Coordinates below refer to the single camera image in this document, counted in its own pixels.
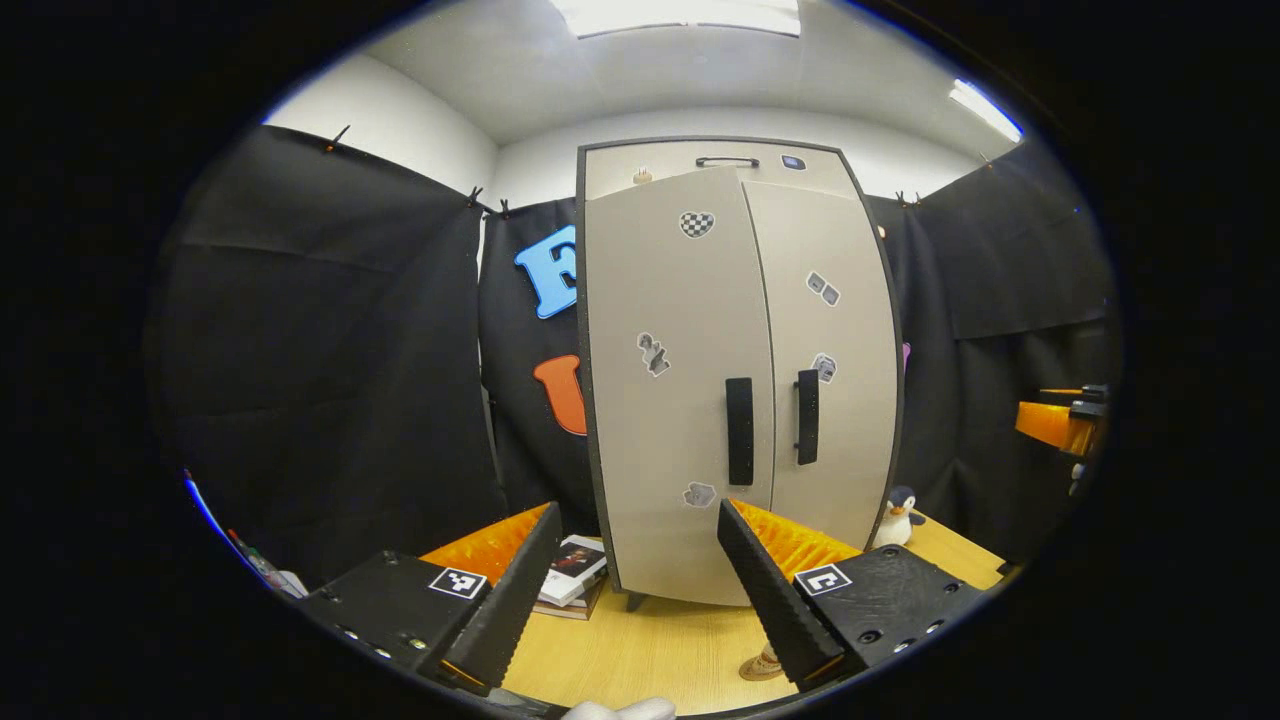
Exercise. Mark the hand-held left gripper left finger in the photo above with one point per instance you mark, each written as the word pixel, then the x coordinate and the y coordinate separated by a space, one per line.
pixel 515 600

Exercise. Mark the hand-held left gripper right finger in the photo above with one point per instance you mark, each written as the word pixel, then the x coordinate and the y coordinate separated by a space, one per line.
pixel 770 600

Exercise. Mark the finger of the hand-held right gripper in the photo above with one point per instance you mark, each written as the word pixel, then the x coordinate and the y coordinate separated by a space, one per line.
pixel 1045 425
pixel 1080 392

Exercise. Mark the round wooden coaster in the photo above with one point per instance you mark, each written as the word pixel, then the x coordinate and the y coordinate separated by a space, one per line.
pixel 757 673

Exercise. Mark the grey cabinet door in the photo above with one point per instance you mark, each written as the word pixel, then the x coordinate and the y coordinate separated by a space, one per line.
pixel 670 450
pixel 850 450

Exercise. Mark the grey cabinet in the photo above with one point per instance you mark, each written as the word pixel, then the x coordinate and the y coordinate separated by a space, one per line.
pixel 581 300

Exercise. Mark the grey cabinet drawer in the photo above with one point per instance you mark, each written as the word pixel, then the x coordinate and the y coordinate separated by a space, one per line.
pixel 660 160

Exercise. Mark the stack of books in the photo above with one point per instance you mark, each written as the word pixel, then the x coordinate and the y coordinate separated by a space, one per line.
pixel 575 575

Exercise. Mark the penguin plush toy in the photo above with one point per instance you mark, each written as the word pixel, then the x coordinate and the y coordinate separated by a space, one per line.
pixel 895 520

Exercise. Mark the small ceiling light panel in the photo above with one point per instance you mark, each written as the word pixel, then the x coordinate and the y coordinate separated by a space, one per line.
pixel 985 108

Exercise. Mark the black backdrop cloth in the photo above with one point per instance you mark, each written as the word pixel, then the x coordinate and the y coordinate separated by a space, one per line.
pixel 320 350

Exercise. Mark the lit display screen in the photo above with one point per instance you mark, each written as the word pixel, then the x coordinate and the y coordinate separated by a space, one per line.
pixel 205 505

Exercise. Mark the large ceiling light panel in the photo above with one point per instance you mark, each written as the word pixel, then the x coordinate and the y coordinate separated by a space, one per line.
pixel 680 12

